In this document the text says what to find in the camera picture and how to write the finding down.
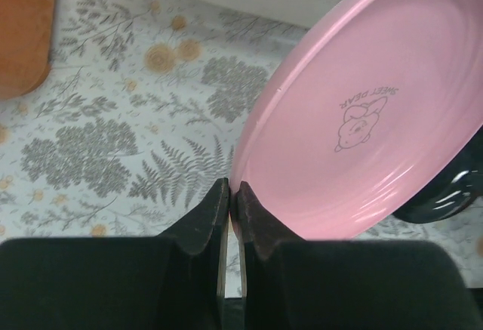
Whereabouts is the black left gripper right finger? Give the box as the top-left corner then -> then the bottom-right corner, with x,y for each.
234,183 -> 482,329

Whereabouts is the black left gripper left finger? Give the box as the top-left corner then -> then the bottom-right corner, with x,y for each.
1,178 -> 230,329

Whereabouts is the glossy black plate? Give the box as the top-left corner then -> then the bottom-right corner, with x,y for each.
393,130 -> 482,224

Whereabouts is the pink plate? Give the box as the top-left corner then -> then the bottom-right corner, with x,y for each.
230,0 -> 482,239

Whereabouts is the orange plastic bin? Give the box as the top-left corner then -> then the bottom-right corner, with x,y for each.
1,0 -> 55,100

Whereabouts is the floral table mat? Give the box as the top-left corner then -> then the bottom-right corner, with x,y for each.
1,0 -> 482,288

